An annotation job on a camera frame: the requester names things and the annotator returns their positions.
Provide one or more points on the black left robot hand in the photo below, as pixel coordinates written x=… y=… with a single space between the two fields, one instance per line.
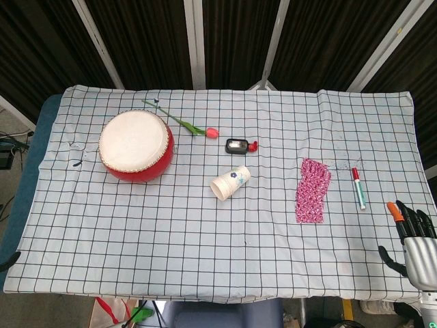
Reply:
x=10 y=260

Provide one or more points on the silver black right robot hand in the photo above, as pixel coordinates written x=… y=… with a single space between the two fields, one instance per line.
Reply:
x=421 y=256

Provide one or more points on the pink knitted cloth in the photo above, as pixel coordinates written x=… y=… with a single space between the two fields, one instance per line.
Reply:
x=313 y=184

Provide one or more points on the green marker red cap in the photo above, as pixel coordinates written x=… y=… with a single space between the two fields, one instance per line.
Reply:
x=359 y=189

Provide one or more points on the blue padded table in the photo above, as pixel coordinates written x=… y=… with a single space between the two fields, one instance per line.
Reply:
x=27 y=164

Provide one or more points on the white table leg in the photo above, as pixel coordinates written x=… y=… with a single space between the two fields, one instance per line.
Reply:
x=302 y=312

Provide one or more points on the green plastic object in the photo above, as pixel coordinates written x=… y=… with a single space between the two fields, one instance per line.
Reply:
x=140 y=313

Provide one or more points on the red drum white skin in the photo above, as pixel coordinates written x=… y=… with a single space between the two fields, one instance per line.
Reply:
x=136 y=145

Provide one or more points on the blue checkered white tablecloth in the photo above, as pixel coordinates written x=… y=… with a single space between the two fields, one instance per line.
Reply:
x=205 y=246

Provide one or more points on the white paper cup blue flower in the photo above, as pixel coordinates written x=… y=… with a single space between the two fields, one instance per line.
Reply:
x=229 y=182

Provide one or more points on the blue padded stool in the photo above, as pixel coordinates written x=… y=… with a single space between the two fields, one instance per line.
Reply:
x=222 y=314

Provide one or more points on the black ink bottle red cap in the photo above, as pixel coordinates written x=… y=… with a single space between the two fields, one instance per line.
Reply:
x=236 y=146

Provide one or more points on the artificial pink tulip flower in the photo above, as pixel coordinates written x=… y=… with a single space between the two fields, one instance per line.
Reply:
x=211 y=132

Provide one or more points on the white partition post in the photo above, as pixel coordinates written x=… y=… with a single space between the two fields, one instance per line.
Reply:
x=195 y=44
x=385 y=44
x=15 y=114
x=273 y=44
x=99 y=44

